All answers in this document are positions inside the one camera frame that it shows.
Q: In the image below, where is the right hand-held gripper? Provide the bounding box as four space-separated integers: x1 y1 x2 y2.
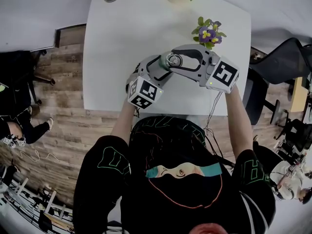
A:
167 44 241 94

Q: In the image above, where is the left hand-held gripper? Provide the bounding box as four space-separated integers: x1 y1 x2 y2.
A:
125 54 174 110

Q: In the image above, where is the green metal bottle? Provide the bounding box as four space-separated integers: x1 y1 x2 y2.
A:
157 55 171 72

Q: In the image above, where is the small metal cup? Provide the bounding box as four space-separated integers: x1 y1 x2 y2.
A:
164 52 183 69

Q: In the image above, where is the person's left forearm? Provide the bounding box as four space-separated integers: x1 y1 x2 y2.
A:
111 101 139 146

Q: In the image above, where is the person's right forearm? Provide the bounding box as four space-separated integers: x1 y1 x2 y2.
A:
224 85 254 156

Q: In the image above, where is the person's left hand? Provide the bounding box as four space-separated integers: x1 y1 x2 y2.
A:
125 74 137 94

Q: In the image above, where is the purple pansy flower plant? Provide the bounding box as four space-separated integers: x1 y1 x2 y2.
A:
191 16 227 50

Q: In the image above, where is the black mesh office chair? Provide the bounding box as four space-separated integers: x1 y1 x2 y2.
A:
242 37 312 126

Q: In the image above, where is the yellow wooden desk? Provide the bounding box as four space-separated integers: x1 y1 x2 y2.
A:
291 77 308 113

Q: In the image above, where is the person's black printed t-shirt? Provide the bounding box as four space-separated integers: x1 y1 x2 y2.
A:
73 116 277 234

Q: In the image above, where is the person's head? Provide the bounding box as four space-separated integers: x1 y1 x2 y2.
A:
192 222 230 234

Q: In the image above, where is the white floor cable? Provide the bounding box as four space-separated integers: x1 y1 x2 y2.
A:
19 150 81 167

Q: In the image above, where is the grey harness strap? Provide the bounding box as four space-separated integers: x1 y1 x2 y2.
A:
104 219 127 234

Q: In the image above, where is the white frame work table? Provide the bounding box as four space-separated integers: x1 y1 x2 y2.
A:
0 176 74 231

